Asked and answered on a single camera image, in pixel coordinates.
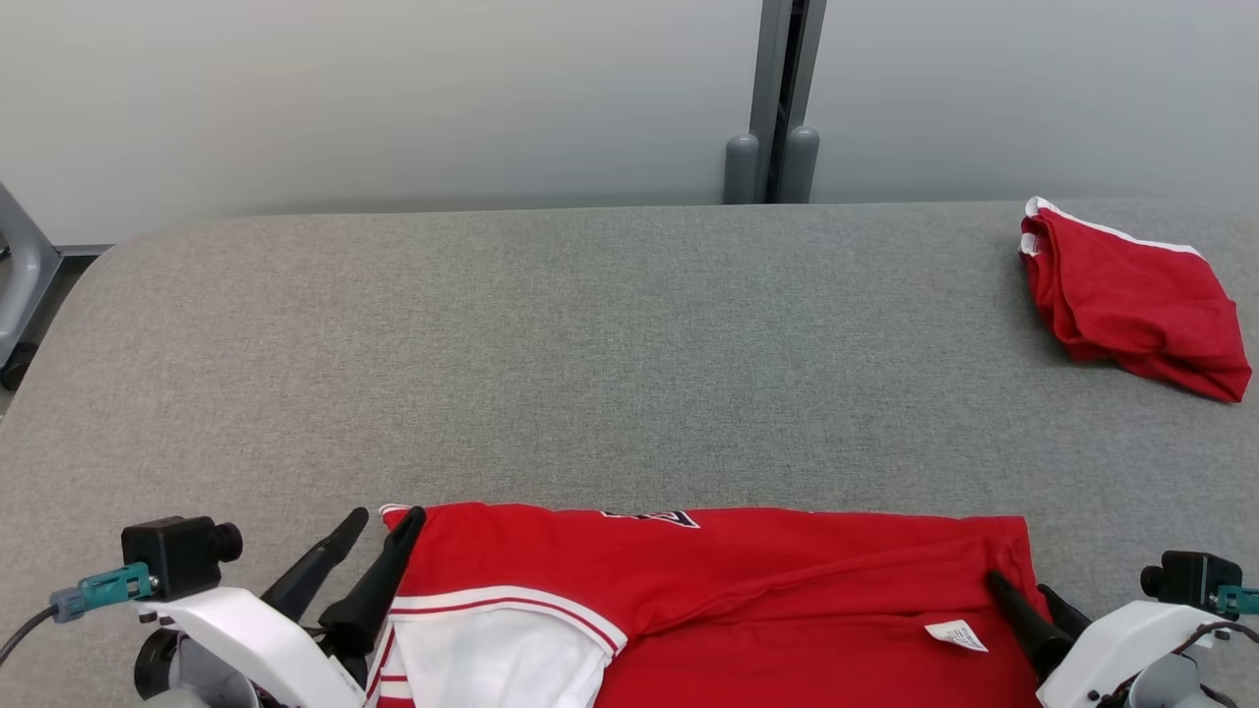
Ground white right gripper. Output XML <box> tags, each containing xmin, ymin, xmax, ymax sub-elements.
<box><xmin>986</xmin><ymin>567</ymin><xmax>1218</xmax><ymax>708</ymax></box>

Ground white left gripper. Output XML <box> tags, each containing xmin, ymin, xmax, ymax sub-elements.
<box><xmin>132</xmin><ymin>505</ymin><xmax>428</xmax><ymax>708</ymax></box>

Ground red shirt with white sleeves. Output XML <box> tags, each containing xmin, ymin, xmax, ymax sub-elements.
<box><xmin>365</xmin><ymin>501</ymin><xmax>1055</xmax><ymax>708</ymax></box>

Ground red shorts with white stripe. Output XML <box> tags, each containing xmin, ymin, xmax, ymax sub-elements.
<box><xmin>1018</xmin><ymin>196</ymin><xmax>1253</xmax><ymax>405</ymax></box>

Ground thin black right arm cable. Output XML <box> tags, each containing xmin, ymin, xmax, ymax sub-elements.
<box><xmin>1169</xmin><ymin>618</ymin><xmax>1259</xmax><ymax>658</ymax></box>

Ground grey metal frame with caster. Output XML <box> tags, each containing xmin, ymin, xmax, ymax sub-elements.
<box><xmin>0</xmin><ymin>181</ymin><xmax>66</xmax><ymax>394</ymax></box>

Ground grey partition post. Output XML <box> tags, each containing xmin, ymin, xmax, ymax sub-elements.
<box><xmin>723</xmin><ymin>0</ymin><xmax>828</xmax><ymax>206</ymax></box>

